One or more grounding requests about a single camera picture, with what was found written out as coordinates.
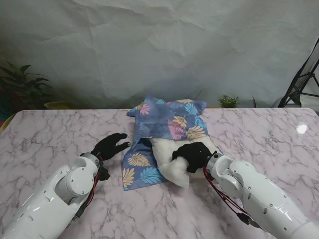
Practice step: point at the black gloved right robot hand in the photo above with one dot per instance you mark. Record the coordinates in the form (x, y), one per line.
(194, 154)

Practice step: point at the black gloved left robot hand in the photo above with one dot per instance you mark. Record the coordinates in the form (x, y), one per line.
(108, 148)

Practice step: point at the white pillow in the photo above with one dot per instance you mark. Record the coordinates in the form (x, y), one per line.
(172, 171)

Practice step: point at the blue leaf print pillowcase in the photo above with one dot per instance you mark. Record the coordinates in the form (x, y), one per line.
(164, 117)

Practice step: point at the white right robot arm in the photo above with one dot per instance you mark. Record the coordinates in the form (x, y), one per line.
(261, 194)

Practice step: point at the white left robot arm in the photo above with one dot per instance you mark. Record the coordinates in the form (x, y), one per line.
(49, 194)

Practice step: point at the small green potted plant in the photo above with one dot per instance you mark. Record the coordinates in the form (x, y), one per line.
(228, 101)

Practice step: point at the yellow chair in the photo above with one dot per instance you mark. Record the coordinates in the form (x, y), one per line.
(56, 105)

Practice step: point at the wrinkled white backdrop sheet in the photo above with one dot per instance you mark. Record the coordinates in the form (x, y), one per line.
(149, 49)

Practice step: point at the large green leafy plant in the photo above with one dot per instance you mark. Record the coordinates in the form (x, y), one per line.
(22, 84)

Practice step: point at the black tripod light stand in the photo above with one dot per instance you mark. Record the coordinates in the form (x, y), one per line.
(299, 84)

